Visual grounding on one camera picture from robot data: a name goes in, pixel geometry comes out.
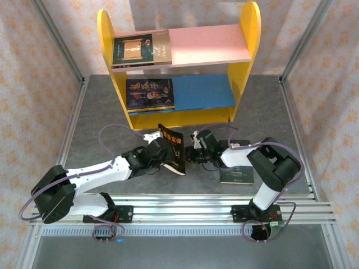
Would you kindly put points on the aluminium side frame rail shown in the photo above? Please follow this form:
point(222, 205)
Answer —
point(298, 134)
point(68, 140)

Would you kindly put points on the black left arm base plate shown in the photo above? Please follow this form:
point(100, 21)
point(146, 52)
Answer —
point(127, 213)

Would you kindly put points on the black orange-title book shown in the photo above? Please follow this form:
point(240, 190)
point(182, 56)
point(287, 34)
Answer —
point(176, 140)

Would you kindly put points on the yellow pink blue bookshelf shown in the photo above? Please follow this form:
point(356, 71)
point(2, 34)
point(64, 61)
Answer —
point(207, 45)

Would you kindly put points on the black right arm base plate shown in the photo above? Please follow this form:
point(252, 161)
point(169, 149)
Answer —
point(238, 213)

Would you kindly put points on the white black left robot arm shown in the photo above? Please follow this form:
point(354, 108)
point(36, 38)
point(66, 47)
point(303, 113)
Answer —
point(95, 172)

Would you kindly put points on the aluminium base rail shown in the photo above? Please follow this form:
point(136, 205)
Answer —
point(182, 207)

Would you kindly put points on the aluminium frame post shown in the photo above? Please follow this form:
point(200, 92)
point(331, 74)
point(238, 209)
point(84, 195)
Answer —
point(60, 42)
point(303, 42)

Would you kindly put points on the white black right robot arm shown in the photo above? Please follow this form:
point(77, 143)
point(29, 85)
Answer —
point(275, 168)

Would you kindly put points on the green tan scroll cover book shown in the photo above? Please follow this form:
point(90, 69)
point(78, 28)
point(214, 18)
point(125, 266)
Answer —
point(140, 49)

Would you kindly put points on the dark blue gold-title book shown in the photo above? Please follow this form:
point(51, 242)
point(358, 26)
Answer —
point(150, 93)

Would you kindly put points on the black white-title book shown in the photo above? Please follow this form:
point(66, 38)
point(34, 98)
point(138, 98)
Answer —
point(237, 176)

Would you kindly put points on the yellow cartoon cover book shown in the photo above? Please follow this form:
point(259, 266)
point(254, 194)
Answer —
point(148, 110)

